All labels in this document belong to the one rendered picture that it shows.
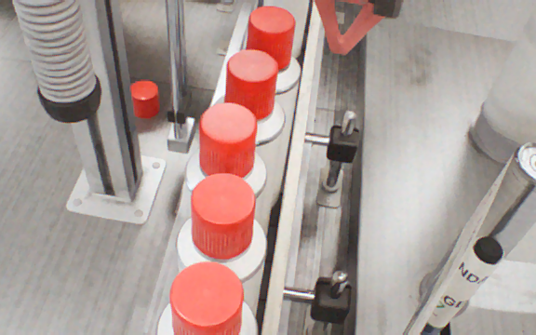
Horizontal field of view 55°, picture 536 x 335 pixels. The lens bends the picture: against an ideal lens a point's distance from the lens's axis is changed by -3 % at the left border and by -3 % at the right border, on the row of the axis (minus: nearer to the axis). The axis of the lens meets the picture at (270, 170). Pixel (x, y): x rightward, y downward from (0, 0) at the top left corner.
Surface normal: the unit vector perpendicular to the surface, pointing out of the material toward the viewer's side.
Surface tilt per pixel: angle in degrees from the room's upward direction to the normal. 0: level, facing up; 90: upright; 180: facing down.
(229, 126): 3
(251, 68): 3
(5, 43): 0
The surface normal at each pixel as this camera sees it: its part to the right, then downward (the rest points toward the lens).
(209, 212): 0.11, -0.65
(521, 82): -0.88, 0.32
